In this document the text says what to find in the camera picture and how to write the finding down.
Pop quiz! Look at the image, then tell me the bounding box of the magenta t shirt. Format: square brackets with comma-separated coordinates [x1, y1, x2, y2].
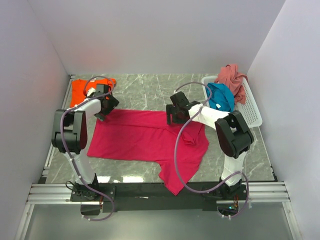
[87, 109, 209, 195]

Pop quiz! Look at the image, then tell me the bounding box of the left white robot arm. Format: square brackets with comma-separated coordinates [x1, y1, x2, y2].
[51, 84, 119, 201]

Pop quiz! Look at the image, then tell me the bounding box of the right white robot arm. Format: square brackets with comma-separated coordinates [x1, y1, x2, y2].
[166, 91, 254, 200]

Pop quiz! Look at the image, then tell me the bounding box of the folded orange t shirt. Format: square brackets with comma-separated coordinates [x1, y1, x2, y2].
[69, 78, 117, 108]

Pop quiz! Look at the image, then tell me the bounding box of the teal blue t shirt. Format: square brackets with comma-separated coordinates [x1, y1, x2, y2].
[207, 82, 235, 112]

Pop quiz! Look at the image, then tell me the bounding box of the salmon pink t shirt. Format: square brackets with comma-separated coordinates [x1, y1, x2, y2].
[214, 63, 249, 105]

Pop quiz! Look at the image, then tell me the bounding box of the white plastic basket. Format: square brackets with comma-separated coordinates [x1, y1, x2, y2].
[201, 75, 263, 128]

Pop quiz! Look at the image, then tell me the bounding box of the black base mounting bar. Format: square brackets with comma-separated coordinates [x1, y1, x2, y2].
[70, 181, 248, 216]

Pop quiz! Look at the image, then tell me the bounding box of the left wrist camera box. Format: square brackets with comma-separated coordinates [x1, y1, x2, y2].
[86, 87, 96, 96]

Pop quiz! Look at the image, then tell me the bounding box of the aluminium frame rail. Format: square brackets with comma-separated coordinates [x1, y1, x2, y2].
[26, 184, 72, 205]

